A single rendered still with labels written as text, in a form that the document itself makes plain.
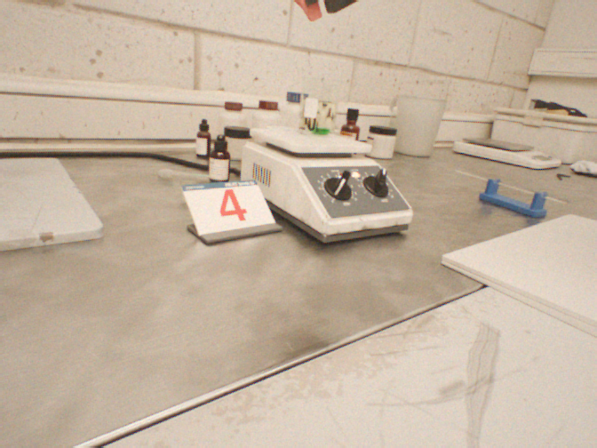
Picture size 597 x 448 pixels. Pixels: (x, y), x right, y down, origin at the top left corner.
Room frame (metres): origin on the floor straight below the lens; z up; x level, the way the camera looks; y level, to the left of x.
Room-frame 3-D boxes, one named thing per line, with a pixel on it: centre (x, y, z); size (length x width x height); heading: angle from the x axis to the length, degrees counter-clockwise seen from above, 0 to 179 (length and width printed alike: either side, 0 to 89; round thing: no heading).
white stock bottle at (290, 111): (0.89, 0.03, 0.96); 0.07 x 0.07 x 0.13
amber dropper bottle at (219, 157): (0.57, 0.12, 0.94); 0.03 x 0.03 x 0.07
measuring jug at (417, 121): (1.12, -0.29, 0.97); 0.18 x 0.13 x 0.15; 37
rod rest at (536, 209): (0.63, -0.34, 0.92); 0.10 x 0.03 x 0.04; 31
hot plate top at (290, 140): (0.51, -0.01, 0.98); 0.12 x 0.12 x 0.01; 35
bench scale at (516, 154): (1.22, -0.61, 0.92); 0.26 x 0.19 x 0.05; 42
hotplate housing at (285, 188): (0.49, -0.02, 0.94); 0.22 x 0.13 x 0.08; 35
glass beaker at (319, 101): (0.54, -0.01, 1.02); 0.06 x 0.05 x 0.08; 3
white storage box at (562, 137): (1.47, -0.88, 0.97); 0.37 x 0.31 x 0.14; 126
